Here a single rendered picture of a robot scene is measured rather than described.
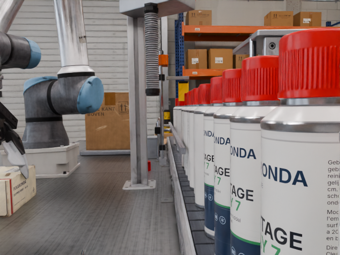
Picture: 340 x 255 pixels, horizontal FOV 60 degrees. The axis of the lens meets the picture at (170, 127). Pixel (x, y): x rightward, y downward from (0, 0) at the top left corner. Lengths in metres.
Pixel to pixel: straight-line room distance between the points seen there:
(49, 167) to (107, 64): 4.35
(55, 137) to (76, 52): 0.28
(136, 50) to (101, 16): 4.65
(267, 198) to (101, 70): 5.16
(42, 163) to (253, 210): 0.86
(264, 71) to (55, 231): 0.47
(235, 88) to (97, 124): 1.17
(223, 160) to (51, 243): 0.35
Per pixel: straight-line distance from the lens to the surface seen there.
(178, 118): 1.09
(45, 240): 0.57
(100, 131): 1.43
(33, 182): 0.83
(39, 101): 1.03
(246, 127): 0.22
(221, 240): 0.33
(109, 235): 0.55
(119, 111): 1.41
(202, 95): 0.49
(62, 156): 1.00
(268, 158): 0.16
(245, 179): 0.23
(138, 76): 0.81
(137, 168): 0.83
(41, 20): 5.64
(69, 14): 1.00
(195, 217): 0.47
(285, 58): 0.17
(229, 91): 0.30
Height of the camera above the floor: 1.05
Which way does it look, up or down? 4 degrees down
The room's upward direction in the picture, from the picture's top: 1 degrees counter-clockwise
